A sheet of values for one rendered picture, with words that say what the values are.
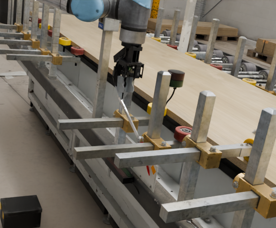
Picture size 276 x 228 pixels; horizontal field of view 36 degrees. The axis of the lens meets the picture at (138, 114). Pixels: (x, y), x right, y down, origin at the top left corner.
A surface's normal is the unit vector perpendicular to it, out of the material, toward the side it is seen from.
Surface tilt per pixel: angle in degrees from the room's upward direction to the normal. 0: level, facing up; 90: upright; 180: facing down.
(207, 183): 90
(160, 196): 0
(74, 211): 0
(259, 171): 90
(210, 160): 90
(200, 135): 90
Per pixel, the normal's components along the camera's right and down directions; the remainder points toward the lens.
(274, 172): 0.15, -0.93
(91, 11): -0.11, 0.33
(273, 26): -0.83, 0.07
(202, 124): 0.44, 0.36
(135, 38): 0.22, 0.36
